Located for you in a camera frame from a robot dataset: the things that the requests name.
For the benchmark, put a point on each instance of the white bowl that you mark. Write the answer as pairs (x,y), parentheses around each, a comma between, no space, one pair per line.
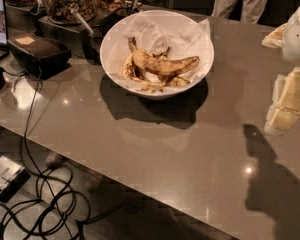
(157,54)

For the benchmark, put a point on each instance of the glass jar of nuts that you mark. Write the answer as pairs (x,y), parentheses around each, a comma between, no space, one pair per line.
(63,11)

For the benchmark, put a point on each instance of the ripe spotted banana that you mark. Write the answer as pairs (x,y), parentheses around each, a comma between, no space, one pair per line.
(160,66)

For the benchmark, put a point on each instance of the white scoop handle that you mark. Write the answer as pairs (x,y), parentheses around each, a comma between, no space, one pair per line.
(81,20)

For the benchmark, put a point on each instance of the black tray with snacks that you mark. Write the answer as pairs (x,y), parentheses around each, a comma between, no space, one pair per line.
(111,11)

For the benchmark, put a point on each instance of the banana peel in bowl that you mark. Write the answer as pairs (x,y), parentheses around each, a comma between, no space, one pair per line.
(132,72)

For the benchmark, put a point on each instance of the black pouch case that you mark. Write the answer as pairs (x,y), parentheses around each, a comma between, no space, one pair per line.
(40,57)

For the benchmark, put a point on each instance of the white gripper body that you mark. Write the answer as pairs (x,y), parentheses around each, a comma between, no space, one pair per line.
(298,39)

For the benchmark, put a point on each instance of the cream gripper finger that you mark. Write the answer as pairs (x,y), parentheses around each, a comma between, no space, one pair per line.
(284,112)
(275,38)

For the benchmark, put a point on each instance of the grey box on floor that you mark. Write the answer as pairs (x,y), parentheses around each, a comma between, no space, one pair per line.
(12,177)

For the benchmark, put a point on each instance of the white paper napkin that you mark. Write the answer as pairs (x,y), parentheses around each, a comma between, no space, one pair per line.
(155,31)

